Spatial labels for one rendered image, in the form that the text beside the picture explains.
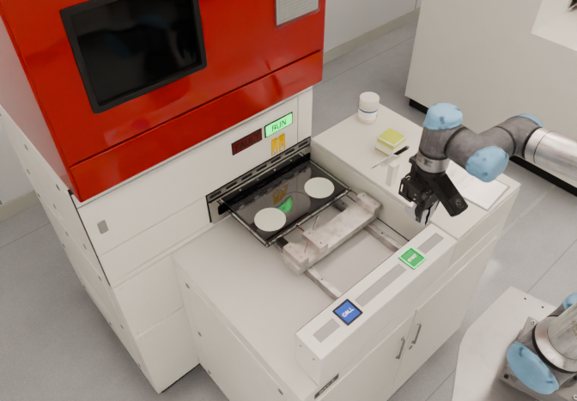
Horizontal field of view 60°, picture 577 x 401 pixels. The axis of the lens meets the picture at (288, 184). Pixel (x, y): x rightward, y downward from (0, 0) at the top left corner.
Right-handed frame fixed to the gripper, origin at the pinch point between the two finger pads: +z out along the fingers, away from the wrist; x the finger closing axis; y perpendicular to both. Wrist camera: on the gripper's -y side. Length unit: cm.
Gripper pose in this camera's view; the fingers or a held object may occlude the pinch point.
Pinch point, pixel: (423, 225)
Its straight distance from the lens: 135.8
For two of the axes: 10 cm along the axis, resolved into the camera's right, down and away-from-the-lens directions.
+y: -6.6, -5.2, 5.4
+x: -7.5, 4.6, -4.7
